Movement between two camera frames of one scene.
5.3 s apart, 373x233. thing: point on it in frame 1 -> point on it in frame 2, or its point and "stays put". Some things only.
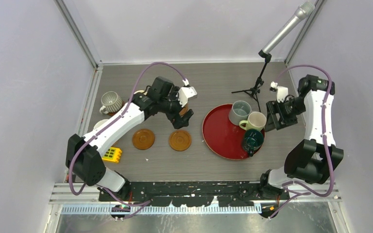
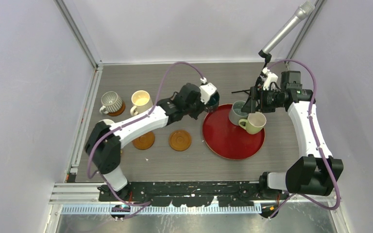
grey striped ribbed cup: (111, 102) stays put
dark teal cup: (253, 140) -> (212, 105)
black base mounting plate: (191, 193) stays put
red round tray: (223, 138) stays put
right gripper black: (274, 107) -> (251, 106)
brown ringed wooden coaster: (179, 140) stays put
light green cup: (256, 120) stays put
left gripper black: (175, 118) -> (201, 105)
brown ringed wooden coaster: (143, 139) stays put
